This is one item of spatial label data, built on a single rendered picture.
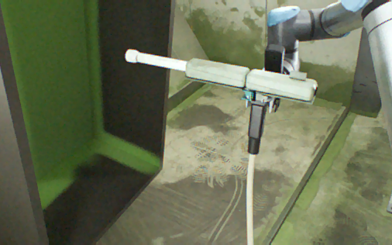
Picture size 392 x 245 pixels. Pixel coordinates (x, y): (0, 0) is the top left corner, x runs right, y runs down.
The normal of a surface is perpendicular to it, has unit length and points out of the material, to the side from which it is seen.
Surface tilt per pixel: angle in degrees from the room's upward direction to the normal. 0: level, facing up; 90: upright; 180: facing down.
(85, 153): 12
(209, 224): 0
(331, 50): 90
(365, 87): 90
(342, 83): 90
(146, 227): 0
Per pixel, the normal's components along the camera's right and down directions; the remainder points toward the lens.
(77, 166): 0.11, -0.80
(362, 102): -0.54, 0.46
